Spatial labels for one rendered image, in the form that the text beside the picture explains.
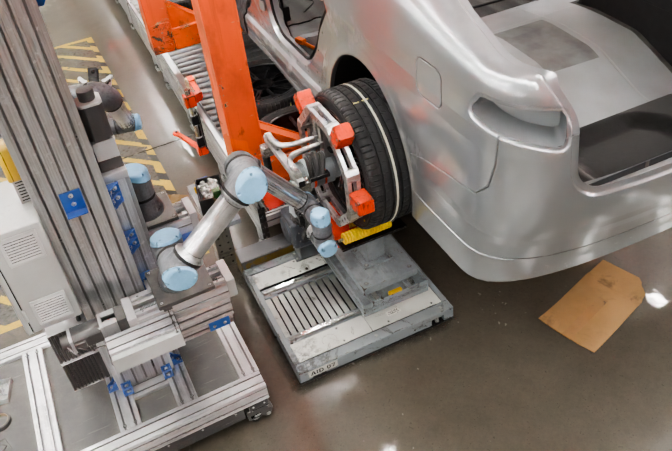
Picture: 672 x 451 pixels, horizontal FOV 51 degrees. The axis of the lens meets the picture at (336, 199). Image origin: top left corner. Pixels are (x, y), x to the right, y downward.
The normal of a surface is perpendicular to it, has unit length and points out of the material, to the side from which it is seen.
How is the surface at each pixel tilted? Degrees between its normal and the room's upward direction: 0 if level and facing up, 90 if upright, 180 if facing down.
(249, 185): 85
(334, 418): 0
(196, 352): 0
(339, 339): 0
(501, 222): 93
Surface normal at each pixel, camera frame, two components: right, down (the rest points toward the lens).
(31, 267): 0.44, 0.51
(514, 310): -0.10, -0.78
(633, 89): 0.04, -0.56
